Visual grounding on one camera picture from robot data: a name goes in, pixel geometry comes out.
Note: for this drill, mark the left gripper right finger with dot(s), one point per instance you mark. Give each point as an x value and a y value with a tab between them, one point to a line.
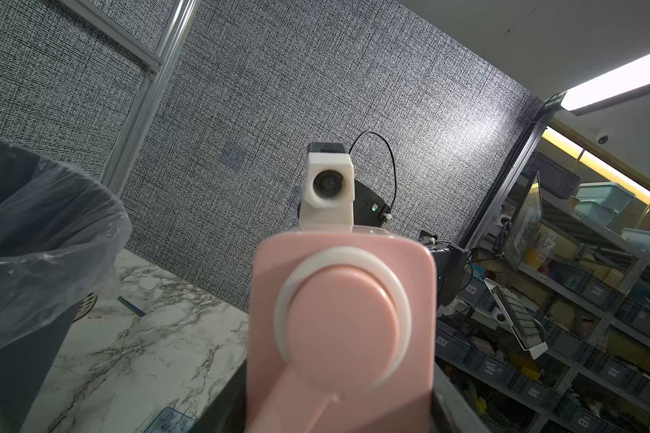
450	412

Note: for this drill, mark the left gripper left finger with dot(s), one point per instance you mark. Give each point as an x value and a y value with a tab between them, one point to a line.
227	413

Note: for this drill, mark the pink pencil sharpener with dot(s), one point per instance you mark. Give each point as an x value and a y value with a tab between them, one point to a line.
341	333

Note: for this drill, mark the dark grey trash bin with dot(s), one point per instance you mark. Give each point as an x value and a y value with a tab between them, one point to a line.
24	365

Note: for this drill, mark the clear blue shavings tray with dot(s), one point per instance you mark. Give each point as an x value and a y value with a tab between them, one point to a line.
169	420

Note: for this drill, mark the gold blue spoon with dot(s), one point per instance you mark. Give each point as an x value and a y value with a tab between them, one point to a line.
129	305

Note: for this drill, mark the yellow white patterned bowl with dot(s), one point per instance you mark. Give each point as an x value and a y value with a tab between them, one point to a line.
86	306

